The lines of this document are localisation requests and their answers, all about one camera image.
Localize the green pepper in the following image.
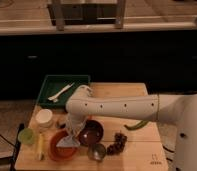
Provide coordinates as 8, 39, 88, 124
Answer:
124, 121, 149, 131

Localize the white plastic spatula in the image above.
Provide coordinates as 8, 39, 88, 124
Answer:
48, 83, 74, 103

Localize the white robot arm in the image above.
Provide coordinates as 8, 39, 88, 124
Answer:
66, 85, 197, 171

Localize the dark brown bowl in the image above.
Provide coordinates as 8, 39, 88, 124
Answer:
78, 120, 104, 146

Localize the purple grape bunch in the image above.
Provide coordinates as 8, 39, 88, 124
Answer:
107, 132, 127, 155

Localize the green cup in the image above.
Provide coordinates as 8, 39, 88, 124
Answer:
18, 128, 35, 145

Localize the green plastic tray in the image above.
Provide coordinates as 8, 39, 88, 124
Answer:
37, 75, 90, 109

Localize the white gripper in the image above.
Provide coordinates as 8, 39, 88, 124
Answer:
66, 114, 87, 136

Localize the small metal cup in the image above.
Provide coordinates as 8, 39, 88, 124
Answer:
87, 143, 106, 161

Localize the wooden chair frame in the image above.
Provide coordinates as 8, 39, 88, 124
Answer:
47, 0, 126, 31

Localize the black cable right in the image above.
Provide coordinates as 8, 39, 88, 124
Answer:
162, 144, 176, 171

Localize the white cup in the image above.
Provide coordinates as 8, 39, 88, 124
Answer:
35, 109, 53, 128

